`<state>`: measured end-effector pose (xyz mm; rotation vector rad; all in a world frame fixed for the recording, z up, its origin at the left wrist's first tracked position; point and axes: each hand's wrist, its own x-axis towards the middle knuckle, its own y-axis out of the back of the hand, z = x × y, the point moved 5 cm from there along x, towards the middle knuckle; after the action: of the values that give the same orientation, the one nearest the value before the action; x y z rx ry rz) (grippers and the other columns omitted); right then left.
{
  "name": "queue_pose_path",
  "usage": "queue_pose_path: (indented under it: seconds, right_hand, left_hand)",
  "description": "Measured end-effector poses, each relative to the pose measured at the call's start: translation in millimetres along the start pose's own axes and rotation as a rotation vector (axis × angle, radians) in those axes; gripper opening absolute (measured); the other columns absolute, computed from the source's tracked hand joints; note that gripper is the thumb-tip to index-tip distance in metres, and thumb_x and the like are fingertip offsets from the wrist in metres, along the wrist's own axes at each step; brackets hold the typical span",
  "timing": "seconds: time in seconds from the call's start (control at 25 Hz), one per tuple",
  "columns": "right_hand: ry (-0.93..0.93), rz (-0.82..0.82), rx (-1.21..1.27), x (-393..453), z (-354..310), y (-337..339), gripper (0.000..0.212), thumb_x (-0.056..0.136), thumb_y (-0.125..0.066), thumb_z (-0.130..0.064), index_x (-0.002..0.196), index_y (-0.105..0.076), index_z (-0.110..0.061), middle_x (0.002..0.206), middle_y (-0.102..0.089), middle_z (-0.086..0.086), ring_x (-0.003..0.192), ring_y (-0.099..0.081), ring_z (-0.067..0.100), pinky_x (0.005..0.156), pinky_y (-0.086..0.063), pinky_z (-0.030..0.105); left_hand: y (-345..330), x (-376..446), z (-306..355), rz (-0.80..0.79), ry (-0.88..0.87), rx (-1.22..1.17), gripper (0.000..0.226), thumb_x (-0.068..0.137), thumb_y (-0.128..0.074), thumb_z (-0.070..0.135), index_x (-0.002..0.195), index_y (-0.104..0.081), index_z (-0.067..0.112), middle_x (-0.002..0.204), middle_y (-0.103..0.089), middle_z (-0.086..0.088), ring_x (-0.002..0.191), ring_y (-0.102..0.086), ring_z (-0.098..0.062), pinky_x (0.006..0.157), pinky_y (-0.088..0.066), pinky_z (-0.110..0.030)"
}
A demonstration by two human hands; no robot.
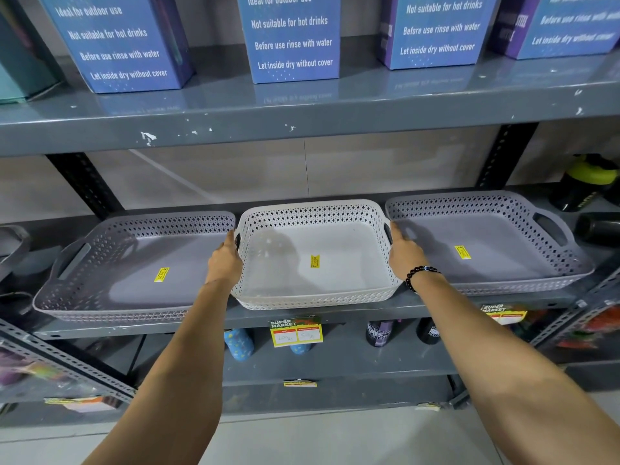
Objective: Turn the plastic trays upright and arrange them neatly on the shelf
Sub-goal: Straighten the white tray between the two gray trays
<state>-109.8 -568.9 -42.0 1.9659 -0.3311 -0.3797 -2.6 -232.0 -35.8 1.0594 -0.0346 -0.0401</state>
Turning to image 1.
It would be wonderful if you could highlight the yellow red shelf price tag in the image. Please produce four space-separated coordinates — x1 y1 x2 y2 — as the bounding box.
480 303 529 326
269 316 323 348

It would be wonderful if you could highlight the black bottle with green lid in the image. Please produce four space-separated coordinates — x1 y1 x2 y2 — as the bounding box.
549 153 620 213

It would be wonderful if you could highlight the person's right hand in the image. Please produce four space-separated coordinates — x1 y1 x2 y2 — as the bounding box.
388 221 430 289

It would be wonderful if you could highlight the black printed bottle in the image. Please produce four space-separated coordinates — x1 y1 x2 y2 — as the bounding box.
416 318 442 346
365 318 403 348

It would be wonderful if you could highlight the perforated grey side rack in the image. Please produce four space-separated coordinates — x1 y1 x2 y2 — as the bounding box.
530 266 620 366
0 318 135 415

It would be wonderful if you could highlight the black bead bracelet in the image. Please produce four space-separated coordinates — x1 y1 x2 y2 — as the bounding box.
404 265 442 293

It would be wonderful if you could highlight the person's right forearm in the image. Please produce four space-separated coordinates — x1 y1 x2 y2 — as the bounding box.
412 272 620 465

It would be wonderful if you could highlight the grey perforated plastic basket tray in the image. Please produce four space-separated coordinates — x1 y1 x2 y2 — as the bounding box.
386 191 595 297
32 211 236 327

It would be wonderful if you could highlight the dark grey plastic basket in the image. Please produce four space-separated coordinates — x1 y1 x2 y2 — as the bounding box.
0 224 33 282

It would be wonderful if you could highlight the person's left hand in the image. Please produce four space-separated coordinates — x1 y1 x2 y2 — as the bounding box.
205 230 243 288

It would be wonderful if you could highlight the white perforated plastic basket tray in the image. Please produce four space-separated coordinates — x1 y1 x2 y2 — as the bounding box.
231 200 404 311

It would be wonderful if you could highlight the blue bottle carton box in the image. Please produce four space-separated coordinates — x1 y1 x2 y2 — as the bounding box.
36 0 196 95
236 0 341 85
489 0 620 60
377 0 500 70

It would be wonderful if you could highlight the teal carton box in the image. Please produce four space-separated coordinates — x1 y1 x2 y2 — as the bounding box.
0 0 63 104

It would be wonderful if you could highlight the person's left forearm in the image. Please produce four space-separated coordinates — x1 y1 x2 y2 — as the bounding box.
82 279 238 465

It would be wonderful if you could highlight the grey metal shelf unit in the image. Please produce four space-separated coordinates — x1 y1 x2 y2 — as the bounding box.
0 43 620 427

